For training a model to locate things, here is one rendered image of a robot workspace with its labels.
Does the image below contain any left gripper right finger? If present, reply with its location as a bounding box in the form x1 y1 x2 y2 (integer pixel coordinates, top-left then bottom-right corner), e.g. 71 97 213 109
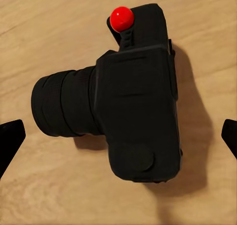
221 119 237 159

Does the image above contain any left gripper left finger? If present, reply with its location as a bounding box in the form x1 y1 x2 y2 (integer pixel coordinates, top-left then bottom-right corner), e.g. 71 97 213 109
0 119 26 179

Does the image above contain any digital camera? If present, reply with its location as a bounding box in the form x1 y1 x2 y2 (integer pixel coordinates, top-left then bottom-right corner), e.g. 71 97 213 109
31 3 183 182

